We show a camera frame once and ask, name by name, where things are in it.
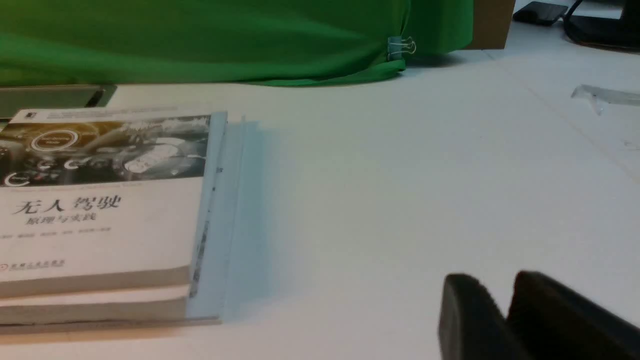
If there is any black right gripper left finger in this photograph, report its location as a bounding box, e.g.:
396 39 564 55
438 273 531 360

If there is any silver binder clip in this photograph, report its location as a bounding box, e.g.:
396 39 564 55
386 36 418 62

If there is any black monitor stand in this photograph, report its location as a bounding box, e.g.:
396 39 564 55
563 0 640 53

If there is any black flat device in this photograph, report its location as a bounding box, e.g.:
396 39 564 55
512 1 569 27

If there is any clear plastic piece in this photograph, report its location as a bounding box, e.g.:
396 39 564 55
570 84 640 116

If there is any white top book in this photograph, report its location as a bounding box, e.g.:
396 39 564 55
0 105 229 297

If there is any green backdrop cloth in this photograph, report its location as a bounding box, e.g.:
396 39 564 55
0 0 474 87

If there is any white book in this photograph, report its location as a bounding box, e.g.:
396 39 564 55
0 105 229 297
1 120 248 335

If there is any white bottom book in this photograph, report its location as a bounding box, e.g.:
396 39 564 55
1 120 248 335

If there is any metal desk cable hatch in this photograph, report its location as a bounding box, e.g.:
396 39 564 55
0 84 118 121

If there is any brown cardboard board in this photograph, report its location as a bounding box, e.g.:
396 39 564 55
466 0 515 50

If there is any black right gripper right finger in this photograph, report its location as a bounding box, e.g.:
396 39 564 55
506 271 640 360

